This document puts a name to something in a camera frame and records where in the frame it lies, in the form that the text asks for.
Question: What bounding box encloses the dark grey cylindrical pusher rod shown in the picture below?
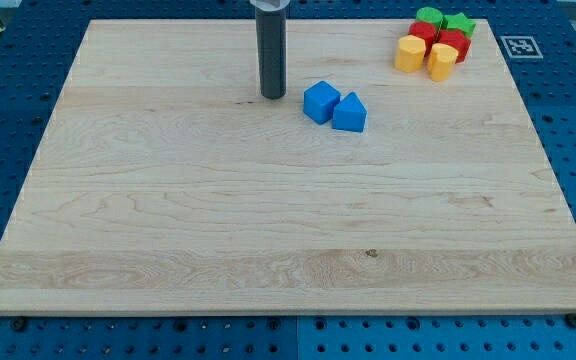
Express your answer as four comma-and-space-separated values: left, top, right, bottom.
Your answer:
254, 4, 287, 99

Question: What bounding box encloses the silver rod mount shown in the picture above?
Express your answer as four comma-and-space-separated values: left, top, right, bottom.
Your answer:
249, 0, 290, 11

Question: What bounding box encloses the blue triangle block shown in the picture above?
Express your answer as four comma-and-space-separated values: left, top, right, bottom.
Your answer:
332, 92, 367, 133

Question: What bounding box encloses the blue cube block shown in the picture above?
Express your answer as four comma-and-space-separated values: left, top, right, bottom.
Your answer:
303, 81, 341, 125

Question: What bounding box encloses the yellow hexagon block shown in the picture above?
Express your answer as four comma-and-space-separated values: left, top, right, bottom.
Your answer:
394, 35, 426, 73

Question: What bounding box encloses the green cylinder block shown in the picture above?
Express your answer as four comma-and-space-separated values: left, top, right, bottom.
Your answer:
415, 6, 444, 29

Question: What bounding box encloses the red cylinder block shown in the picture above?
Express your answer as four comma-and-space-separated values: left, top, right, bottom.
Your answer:
408, 21, 438, 56

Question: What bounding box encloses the yellow heart block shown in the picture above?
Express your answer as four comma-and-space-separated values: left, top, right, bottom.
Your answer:
427, 43, 459, 82

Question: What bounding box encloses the red hexagon block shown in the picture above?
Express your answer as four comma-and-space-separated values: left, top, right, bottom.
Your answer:
437, 29, 471, 63

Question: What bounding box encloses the green star block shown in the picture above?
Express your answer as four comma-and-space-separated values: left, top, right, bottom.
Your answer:
441, 13, 476, 38

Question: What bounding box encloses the wooden board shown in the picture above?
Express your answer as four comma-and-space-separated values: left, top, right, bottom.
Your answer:
0, 19, 576, 317

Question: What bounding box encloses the fiducial marker tag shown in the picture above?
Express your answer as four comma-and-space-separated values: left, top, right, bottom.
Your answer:
500, 35, 543, 59

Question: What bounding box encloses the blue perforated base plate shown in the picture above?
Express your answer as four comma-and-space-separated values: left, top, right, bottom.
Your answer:
0, 1, 576, 359

